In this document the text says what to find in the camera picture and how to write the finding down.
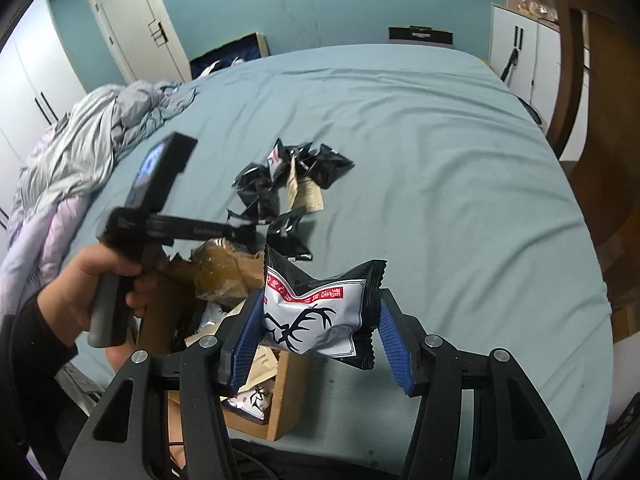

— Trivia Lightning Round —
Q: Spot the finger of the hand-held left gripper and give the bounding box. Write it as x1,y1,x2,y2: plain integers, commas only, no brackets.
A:
150,214,258,245

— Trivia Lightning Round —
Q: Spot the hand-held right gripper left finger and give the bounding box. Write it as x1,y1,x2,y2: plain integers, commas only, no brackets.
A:
60,287,266,480

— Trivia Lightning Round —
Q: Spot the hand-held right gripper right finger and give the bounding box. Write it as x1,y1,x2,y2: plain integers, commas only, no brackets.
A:
372,287,583,480

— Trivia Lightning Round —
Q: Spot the tan snack packet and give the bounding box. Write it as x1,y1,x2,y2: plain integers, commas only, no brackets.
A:
240,347,278,391

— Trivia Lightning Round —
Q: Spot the white antler print snack packet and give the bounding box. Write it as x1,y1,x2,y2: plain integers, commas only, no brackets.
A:
220,382,276,426
260,244,390,372

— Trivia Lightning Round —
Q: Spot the cardboard box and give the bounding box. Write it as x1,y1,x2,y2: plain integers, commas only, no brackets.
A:
135,252,307,442

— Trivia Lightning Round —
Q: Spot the pile of snack packets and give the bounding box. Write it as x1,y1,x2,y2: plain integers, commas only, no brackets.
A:
227,137,356,263

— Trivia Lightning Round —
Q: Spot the person's left forearm black sleeve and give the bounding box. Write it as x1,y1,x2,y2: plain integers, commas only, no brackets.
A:
0,295,80,480

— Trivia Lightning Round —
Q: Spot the person's left hand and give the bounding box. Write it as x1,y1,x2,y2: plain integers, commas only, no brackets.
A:
37,247,172,348

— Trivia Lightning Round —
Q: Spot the rumpled grey duvet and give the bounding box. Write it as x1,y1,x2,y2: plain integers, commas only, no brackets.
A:
20,81,201,211

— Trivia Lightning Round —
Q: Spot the white door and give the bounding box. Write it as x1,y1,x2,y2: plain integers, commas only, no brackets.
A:
87,0,193,84

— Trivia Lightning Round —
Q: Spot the white wardrobe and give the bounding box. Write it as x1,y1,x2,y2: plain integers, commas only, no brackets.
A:
0,0,90,231

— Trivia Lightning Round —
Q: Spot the bed with teal sheet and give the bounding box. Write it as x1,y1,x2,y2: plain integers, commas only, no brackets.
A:
50,44,616,466

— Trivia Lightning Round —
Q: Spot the black bag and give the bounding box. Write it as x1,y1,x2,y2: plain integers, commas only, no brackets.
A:
389,26,455,50

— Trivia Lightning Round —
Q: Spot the white cabinet with black handles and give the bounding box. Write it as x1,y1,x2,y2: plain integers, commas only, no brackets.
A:
487,4,561,133

